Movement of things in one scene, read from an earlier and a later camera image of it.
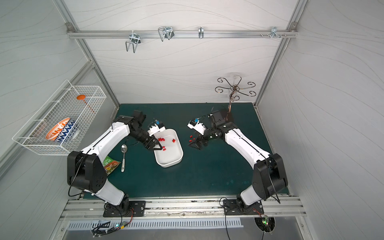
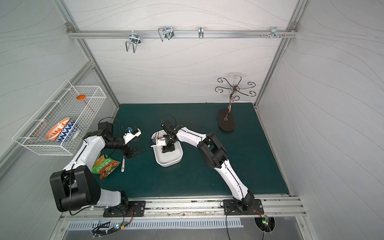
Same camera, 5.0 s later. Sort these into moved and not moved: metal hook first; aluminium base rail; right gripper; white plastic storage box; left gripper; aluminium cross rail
Moved: right gripper; left gripper
Not moved: white plastic storage box; aluminium base rail; metal hook first; aluminium cross rail
